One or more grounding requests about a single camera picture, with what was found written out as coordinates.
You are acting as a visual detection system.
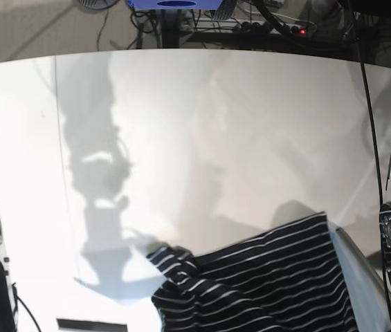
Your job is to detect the blue plastic bin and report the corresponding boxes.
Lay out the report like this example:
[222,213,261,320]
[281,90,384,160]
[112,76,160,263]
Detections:
[127,0,222,10]

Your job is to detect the power strip with red light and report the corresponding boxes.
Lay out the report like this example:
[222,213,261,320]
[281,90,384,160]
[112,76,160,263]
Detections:
[236,19,316,37]

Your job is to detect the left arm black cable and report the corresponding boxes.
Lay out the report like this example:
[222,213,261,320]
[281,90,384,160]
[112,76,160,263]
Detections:
[349,0,385,208]

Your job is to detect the navy white striped t-shirt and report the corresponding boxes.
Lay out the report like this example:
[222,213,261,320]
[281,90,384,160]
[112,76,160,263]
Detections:
[147,212,358,331]

